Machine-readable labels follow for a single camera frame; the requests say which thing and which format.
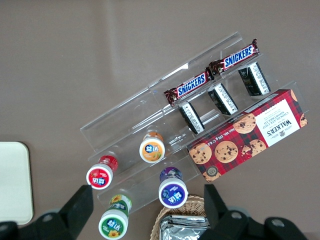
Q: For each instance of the Snickers bar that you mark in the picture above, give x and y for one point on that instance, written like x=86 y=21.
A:
x=236 y=58
x=191 y=86

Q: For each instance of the red Walkers cookie box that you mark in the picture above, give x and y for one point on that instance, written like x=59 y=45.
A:
x=250 y=135

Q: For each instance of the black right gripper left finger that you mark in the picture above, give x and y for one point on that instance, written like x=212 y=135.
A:
x=75 y=210

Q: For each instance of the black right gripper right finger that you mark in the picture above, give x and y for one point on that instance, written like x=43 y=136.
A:
x=220 y=212

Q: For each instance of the light wicker basket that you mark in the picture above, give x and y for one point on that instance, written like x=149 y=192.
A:
x=192 y=203

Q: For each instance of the purple gum bottle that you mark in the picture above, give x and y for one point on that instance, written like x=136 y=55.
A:
x=173 y=192

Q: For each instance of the green gum bottle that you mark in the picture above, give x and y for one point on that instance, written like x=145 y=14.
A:
x=113 y=225

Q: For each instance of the stack of foil trays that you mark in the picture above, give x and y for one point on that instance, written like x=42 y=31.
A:
x=182 y=227

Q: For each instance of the clear acrylic stepped display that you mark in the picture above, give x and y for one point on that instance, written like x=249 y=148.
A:
x=130 y=117

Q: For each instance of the cream plastic tray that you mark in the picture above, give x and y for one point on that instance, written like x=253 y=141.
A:
x=15 y=182

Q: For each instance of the red gum bottle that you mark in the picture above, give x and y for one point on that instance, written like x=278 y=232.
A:
x=99 y=176

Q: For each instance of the orange gum bottle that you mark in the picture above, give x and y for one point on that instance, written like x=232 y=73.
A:
x=152 y=150

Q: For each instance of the small black box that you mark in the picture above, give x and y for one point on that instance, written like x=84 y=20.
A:
x=254 y=78
x=223 y=99
x=191 y=118

